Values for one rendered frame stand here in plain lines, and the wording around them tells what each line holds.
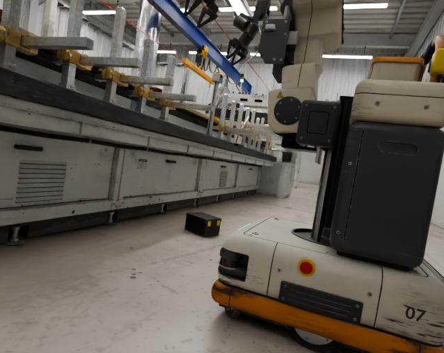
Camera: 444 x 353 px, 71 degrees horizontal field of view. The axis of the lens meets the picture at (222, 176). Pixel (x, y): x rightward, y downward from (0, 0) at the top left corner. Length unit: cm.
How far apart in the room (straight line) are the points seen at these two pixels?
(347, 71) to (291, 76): 1121
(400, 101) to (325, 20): 45
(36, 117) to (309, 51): 104
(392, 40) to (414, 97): 1046
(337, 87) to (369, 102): 1125
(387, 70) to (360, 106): 23
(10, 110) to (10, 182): 42
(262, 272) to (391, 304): 35
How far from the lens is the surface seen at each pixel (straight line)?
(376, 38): 1148
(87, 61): 144
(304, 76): 120
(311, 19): 131
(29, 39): 129
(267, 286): 102
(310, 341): 107
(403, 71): 121
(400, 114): 101
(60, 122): 145
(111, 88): 162
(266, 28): 127
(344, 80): 1235
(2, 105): 130
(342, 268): 99
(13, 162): 162
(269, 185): 575
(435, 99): 104
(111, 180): 207
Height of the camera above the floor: 51
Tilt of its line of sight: 3 degrees down
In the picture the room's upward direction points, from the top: 9 degrees clockwise
